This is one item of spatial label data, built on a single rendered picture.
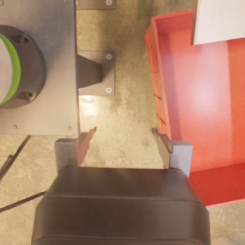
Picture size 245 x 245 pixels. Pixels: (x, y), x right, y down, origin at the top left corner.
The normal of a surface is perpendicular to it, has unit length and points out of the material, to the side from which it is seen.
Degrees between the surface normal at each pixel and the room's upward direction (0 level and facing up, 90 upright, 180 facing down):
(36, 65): 66
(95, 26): 0
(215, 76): 0
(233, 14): 30
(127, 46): 0
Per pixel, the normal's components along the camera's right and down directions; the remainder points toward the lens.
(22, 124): -0.01, 0.25
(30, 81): 0.89, 0.40
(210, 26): 0.07, 0.69
